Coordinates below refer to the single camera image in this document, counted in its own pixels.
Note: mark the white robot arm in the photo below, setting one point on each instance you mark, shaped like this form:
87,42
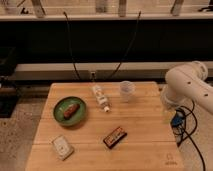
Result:
187,81

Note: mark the white plastic bottle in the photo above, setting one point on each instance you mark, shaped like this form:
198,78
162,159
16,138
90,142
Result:
101,98

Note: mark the clear plastic cup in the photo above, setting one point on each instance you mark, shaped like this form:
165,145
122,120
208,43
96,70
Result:
127,90

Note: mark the brown food piece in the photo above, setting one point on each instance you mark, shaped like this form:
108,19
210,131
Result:
71,110

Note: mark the green round plate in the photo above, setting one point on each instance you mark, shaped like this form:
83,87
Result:
63,104

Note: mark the black candy bar pack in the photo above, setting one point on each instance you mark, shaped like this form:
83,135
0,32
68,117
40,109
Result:
114,137

